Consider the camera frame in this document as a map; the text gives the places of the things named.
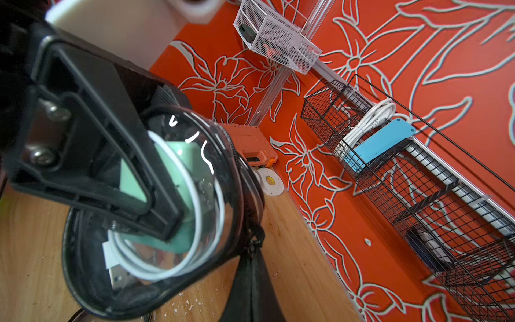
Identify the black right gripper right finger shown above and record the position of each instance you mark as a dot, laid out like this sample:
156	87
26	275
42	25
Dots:
252	296

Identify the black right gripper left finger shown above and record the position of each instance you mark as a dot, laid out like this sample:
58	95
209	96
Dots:
70	113

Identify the teal wall charger plug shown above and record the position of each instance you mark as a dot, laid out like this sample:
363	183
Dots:
199	170

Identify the white tape roll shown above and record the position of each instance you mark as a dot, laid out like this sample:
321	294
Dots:
270	181

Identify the orange plastic tool case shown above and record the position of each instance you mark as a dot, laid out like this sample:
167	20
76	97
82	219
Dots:
251	143

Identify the dark green flashlight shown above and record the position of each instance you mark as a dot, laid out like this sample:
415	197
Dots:
249	34

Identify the black charger in basket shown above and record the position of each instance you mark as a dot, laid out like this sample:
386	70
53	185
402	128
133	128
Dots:
430	251

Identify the light blue power bank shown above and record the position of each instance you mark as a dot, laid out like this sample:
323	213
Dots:
383	140

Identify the clear acrylic wall box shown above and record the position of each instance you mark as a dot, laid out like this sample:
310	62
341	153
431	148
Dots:
277	39

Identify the black wire wall basket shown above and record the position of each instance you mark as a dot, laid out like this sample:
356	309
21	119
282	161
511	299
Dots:
430	181

